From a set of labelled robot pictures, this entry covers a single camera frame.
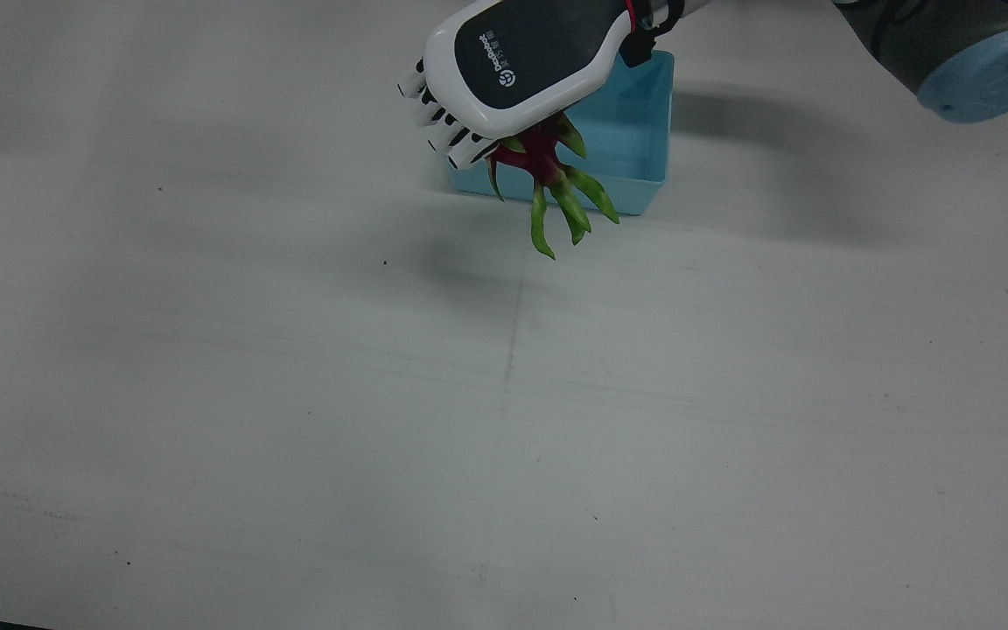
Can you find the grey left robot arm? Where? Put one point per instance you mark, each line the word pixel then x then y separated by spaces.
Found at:
pixel 950 44

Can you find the light blue plastic bin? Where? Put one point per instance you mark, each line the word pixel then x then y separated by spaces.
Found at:
pixel 631 131

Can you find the pink dragon fruit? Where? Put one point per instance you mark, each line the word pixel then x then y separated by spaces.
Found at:
pixel 543 157

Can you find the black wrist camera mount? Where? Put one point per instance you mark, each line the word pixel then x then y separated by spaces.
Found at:
pixel 640 48

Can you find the white grey left robot hand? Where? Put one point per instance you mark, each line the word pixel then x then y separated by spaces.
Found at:
pixel 521 52

